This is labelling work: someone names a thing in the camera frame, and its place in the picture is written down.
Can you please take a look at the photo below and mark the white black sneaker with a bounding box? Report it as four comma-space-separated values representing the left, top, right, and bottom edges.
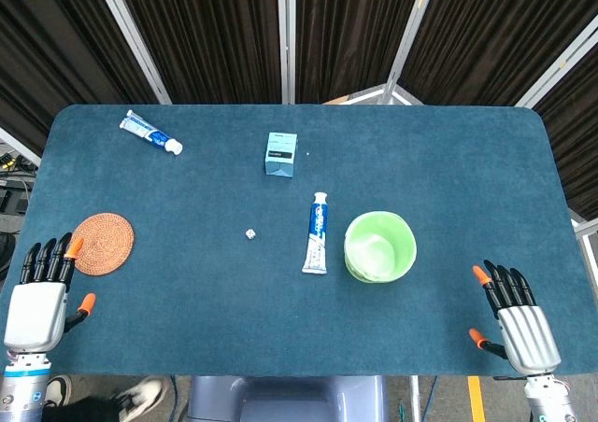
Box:
111, 376, 173, 422
42, 373, 74, 409

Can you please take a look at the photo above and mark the small blue white toothpaste tube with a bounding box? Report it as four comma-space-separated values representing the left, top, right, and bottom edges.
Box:
120, 109, 184, 156

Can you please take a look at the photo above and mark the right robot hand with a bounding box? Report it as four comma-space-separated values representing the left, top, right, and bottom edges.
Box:
468, 260, 562, 376

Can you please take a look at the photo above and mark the large blue white toothpaste tube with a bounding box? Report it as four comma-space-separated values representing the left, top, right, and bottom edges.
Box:
301, 191, 331, 275

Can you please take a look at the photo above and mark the black folding screen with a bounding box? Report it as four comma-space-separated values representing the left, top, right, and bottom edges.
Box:
0, 0, 598, 222

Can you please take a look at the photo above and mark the green plastic bowl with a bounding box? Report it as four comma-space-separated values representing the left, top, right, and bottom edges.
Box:
343, 210, 418, 284

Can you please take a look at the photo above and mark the light blue carton box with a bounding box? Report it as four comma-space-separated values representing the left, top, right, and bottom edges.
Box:
263, 132, 299, 179

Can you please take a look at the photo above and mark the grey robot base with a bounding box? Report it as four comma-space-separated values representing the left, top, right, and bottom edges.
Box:
185, 374, 390, 422

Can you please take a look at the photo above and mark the blue table cloth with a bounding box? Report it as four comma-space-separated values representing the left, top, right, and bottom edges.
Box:
0, 103, 589, 378

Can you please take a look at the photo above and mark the woven orange coaster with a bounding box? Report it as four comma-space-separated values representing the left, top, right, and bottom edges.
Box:
70, 212, 135, 276

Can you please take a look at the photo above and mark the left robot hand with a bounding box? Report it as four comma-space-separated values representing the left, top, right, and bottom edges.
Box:
3, 232, 97, 354

